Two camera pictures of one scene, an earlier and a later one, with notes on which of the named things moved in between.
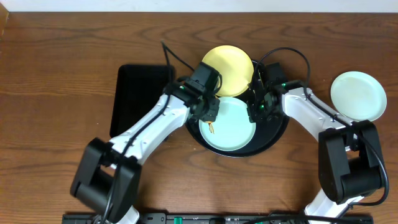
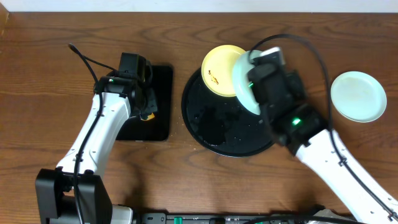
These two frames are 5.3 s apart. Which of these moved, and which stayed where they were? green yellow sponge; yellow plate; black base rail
Moved: green yellow sponge
Stayed: yellow plate; black base rail
